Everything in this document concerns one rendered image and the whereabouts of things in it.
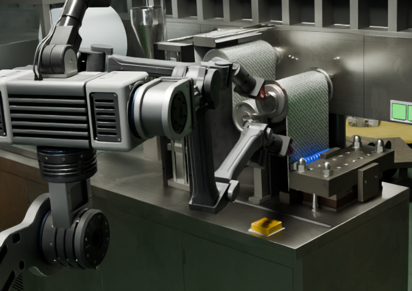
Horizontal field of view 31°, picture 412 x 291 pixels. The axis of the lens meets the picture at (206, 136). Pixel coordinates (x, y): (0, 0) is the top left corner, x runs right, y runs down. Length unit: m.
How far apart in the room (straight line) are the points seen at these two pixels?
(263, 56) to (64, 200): 1.26
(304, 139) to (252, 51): 0.38
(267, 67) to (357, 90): 0.34
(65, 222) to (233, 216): 0.88
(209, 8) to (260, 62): 0.53
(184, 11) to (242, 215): 1.14
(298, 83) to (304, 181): 0.34
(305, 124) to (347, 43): 0.34
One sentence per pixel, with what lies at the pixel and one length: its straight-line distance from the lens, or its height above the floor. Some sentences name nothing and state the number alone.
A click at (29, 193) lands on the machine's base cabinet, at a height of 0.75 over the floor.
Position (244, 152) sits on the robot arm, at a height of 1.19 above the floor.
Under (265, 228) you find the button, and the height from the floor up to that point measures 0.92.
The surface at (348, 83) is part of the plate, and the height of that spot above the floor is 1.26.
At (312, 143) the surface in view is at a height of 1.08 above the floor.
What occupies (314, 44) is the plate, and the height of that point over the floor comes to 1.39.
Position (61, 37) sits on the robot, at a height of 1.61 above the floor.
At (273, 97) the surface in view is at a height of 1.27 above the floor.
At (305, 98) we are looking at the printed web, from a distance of 2.61.
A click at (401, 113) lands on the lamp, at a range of 2.67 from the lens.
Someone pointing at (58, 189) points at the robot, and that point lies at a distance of 1.76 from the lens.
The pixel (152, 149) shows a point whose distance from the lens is 3.17.
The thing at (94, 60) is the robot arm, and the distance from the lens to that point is 2.34.
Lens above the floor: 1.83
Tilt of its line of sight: 15 degrees down
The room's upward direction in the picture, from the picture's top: 3 degrees counter-clockwise
